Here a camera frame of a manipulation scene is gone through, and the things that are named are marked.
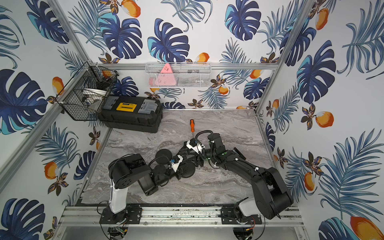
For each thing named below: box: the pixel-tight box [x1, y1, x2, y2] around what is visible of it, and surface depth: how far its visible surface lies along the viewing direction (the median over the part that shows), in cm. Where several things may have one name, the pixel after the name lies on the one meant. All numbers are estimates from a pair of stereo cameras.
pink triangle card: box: [153, 63, 177, 86], surface depth 92 cm
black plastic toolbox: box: [98, 95, 164, 133], surface depth 100 cm
